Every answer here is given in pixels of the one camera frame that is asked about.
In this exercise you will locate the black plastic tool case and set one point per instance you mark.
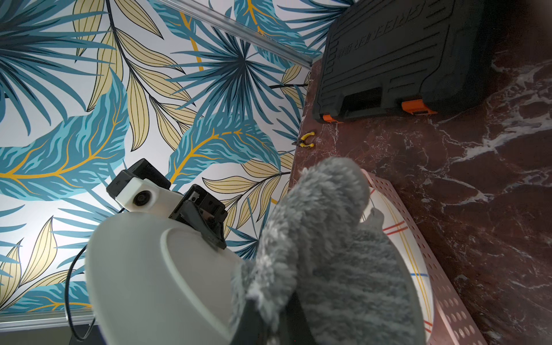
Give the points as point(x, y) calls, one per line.
point(405, 58)

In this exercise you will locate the colourful squiggle pattern plate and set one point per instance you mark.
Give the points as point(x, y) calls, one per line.
point(156, 281)

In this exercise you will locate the grey striped microfibre cloth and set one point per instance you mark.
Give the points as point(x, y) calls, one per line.
point(351, 281)

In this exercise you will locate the white plaid line plate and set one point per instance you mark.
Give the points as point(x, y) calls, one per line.
point(399, 229)

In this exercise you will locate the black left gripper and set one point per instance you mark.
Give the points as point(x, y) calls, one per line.
point(204, 213)

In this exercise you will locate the pink perforated plastic basket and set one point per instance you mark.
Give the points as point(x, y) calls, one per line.
point(453, 323)

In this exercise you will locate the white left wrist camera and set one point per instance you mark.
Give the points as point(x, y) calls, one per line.
point(143, 188)

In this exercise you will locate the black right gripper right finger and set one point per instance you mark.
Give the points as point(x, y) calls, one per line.
point(293, 326)

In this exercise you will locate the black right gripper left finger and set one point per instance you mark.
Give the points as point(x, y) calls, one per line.
point(251, 330)

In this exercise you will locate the yellow handled small pliers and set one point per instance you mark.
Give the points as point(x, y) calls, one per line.
point(305, 141)

